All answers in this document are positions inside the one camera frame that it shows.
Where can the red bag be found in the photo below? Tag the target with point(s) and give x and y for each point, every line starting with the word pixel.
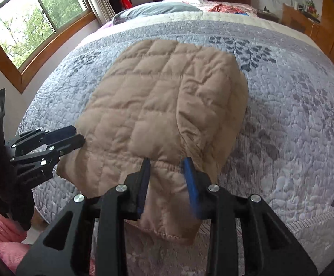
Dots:
pixel 126 1

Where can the grey blue pillow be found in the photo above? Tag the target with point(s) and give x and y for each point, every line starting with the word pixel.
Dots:
pixel 155 10

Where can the wooden cabinet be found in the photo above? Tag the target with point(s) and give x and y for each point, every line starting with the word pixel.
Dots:
pixel 331 28

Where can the wooden framed window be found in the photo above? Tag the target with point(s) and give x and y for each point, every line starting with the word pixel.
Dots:
pixel 40 17

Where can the beige quilted jacket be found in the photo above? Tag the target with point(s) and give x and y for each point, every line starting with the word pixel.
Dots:
pixel 155 106

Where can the grey floral bed quilt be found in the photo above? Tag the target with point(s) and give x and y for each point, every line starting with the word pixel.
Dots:
pixel 285 120

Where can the bottles and clutter on cabinet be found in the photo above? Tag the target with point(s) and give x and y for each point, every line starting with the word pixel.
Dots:
pixel 308 7

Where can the person's left forearm pink sleeve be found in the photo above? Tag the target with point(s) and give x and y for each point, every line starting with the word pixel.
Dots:
pixel 3 241

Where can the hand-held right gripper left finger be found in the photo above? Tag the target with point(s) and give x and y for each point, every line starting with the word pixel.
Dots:
pixel 144 189

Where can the red patterned cloth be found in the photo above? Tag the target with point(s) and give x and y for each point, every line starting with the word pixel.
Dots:
pixel 227 8

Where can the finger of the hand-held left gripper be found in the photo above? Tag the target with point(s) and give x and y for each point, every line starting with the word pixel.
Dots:
pixel 60 133
pixel 72 143

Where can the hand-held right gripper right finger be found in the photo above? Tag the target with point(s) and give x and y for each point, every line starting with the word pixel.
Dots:
pixel 191 187

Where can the dark nightstand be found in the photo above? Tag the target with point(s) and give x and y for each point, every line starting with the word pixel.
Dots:
pixel 267 15

